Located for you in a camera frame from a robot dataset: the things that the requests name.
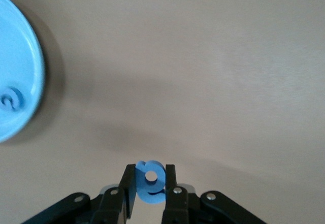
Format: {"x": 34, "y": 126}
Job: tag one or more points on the blue letter c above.
{"x": 19, "y": 99}

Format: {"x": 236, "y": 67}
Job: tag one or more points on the blue letter a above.
{"x": 157, "y": 183}

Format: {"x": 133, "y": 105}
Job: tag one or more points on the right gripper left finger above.
{"x": 129, "y": 183}

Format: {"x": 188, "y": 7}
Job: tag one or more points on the blue plate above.
{"x": 17, "y": 56}

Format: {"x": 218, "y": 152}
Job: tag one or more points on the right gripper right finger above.
{"x": 170, "y": 175}

